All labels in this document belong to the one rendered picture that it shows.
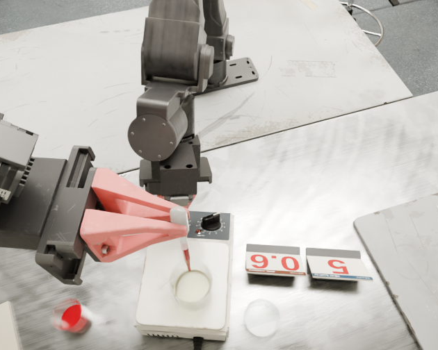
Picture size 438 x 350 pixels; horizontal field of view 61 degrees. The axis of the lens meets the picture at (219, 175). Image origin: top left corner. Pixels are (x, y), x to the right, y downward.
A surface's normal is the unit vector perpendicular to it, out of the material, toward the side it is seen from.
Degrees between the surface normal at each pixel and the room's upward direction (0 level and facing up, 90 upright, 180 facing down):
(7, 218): 1
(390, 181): 0
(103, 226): 21
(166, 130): 58
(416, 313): 0
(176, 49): 38
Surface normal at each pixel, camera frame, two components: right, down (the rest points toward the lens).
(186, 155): 0.04, -0.88
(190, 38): -0.11, 0.12
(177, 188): 0.15, 0.47
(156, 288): 0.00, -0.51
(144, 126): -0.14, 0.45
